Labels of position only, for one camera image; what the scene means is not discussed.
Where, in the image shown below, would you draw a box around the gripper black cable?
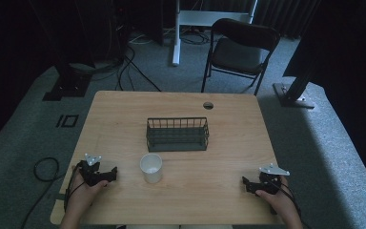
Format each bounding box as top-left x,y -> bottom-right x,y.
268,175 -> 313,229
18,156 -> 89,229

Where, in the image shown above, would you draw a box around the black folding chair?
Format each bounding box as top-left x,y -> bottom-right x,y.
200,17 -> 281,96

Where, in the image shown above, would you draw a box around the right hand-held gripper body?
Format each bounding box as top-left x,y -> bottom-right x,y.
250,163 -> 291,196

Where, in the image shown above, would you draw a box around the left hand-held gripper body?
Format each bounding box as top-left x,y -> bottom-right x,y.
78,153 -> 113,188

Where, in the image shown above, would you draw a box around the black metal stand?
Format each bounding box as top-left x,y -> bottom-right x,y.
42,61 -> 93,102
272,71 -> 316,110

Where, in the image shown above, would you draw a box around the person's right hand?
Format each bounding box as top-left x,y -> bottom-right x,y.
254,176 -> 296,219

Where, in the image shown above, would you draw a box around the person's left hand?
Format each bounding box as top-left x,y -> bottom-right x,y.
71,165 -> 110,213

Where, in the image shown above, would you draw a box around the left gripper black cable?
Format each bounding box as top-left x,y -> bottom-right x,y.
18,156 -> 89,229

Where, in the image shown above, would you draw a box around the black floor cables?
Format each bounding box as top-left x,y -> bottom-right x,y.
90,27 -> 211,94

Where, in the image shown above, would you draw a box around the white cup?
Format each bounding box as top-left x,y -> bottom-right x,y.
139,153 -> 164,184

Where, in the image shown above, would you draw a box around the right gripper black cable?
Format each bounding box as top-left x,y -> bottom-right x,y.
268,175 -> 313,229

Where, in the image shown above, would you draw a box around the white desk frame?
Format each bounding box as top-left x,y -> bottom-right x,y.
172,0 -> 259,67

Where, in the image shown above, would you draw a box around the dark wire basket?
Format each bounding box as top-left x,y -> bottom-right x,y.
145,116 -> 211,153

